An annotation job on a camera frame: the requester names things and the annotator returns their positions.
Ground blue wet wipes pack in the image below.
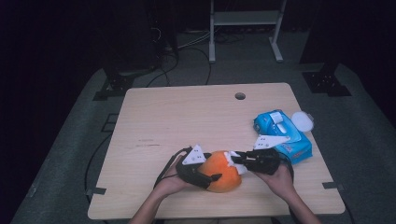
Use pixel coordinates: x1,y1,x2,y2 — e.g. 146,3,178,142
252,109,314,165

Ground orange plush toy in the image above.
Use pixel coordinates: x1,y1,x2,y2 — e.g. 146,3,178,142
197,149,244,194

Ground clear round plastic lid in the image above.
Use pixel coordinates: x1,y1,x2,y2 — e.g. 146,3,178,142
290,110,316,133

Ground white wet wipe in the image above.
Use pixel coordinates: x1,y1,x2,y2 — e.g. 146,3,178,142
224,150,250,175

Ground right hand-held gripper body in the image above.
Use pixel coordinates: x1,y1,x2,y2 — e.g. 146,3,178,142
246,133,291,175

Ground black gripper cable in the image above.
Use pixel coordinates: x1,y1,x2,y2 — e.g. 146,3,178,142
152,146,192,189
278,157,297,185

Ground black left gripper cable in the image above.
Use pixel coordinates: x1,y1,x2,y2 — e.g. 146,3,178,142
152,146,192,189

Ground person's left hand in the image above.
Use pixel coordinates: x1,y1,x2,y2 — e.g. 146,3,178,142
152,156,194,200

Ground black floor cable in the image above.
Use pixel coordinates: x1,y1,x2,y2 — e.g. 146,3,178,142
83,133,114,200
186,46,213,86

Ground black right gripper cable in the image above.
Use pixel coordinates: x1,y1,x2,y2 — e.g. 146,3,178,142
278,157,297,185

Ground white metal stand frame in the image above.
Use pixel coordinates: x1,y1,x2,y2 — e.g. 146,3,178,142
208,0,289,64

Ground white floor cables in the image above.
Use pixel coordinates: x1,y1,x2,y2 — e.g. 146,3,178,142
177,29,213,51

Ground grey tape strip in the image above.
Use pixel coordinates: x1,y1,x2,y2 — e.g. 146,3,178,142
321,181,346,191
85,187,107,197

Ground black stand base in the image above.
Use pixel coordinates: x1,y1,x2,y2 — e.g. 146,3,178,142
302,61,353,98
92,65,157,102

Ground person's right hand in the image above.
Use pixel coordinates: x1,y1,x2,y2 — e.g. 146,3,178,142
252,162,297,198

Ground black floor tape outline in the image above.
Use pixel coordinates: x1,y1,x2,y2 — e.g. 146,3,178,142
101,113,120,133

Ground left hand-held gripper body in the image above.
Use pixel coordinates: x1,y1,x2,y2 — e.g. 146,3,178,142
175,143,213,189

